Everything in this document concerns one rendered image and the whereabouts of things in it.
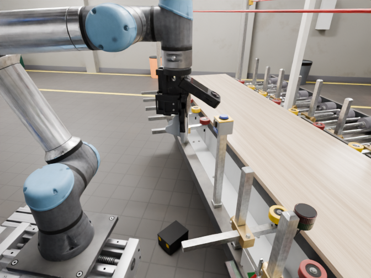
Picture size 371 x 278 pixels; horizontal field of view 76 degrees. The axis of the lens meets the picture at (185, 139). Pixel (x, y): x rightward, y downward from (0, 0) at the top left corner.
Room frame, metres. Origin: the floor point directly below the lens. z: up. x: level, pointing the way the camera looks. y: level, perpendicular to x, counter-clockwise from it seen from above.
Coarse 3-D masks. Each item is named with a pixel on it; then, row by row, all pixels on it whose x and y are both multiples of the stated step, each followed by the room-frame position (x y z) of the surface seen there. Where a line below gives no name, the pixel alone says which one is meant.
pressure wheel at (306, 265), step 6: (300, 264) 0.49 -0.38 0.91; (306, 264) 0.49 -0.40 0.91; (312, 264) 0.49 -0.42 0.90; (318, 264) 0.49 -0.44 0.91; (300, 270) 0.47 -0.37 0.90; (306, 270) 0.47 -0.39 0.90; (312, 270) 0.47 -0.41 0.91; (318, 270) 0.47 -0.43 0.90; (324, 270) 0.47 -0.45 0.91; (300, 276) 0.46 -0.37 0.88; (306, 276) 0.45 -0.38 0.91; (312, 276) 0.45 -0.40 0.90; (318, 276) 0.45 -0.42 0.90; (324, 276) 0.45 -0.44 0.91
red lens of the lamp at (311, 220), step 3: (297, 204) 0.52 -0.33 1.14; (306, 204) 0.52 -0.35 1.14; (294, 207) 0.50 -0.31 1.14; (294, 210) 0.50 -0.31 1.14; (315, 210) 0.49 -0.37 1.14; (297, 213) 0.48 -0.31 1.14; (300, 216) 0.47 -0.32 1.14; (303, 216) 0.47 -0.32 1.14; (315, 216) 0.47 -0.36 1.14; (300, 219) 0.47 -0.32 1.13; (303, 219) 0.47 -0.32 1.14; (306, 219) 0.46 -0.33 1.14; (309, 219) 0.46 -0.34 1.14; (312, 219) 0.46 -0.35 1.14; (315, 219) 0.47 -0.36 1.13; (300, 222) 0.47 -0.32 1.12; (303, 222) 0.47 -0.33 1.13; (306, 222) 0.46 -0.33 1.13; (309, 222) 0.46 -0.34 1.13; (312, 222) 0.47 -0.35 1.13
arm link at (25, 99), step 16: (0, 64) 0.59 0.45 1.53; (16, 64) 0.63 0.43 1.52; (0, 80) 0.59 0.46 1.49; (16, 80) 0.60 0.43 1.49; (16, 96) 0.59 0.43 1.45; (32, 96) 0.61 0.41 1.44; (16, 112) 0.59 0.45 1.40; (32, 112) 0.59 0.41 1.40; (48, 112) 0.62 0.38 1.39; (32, 128) 0.58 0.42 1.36; (48, 128) 0.59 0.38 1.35; (64, 128) 0.63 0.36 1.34; (48, 144) 0.58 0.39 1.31; (64, 144) 0.60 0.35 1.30; (80, 144) 0.63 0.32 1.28; (48, 160) 0.57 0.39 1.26; (64, 160) 0.57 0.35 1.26; (80, 160) 0.59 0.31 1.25; (96, 160) 0.64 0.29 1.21
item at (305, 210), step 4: (300, 204) 0.52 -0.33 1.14; (304, 204) 0.52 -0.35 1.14; (296, 208) 0.50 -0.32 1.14; (300, 208) 0.50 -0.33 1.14; (304, 208) 0.50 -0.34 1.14; (308, 208) 0.50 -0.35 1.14; (312, 208) 0.50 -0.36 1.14; (300, 212) 0.48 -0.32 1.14; (304, 212) 0.48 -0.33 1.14; (308, 212) 0.48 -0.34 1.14; (312, 212) 0.48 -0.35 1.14; (304, 216) 0.47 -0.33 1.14; (308, 216) 0.47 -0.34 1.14; (312, 216) 0.47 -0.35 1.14; (296, 228) 0.47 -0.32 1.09; (296, 232) 0.49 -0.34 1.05
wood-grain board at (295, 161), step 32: (192, 96) 2.27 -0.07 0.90; (224, 96) 2.27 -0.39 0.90; (256, 96) 2.27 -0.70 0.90; (256, 128) 1.54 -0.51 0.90; (288, 128) 1.54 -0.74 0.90; (256, 160) 1.12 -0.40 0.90; (288, 160) 1.12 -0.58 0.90; (320, 160) 1.12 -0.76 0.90; (352, 160) 1.12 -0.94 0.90; (288, 192) 0.85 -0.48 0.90; (320, 192) 0.85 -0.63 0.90; (352, 192) 0.85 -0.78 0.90; (320, 224) 0.66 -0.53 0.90; (352, 224) 0.66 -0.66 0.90; (320, 256) 0.54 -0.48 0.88; (352, 256) 0.52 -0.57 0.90
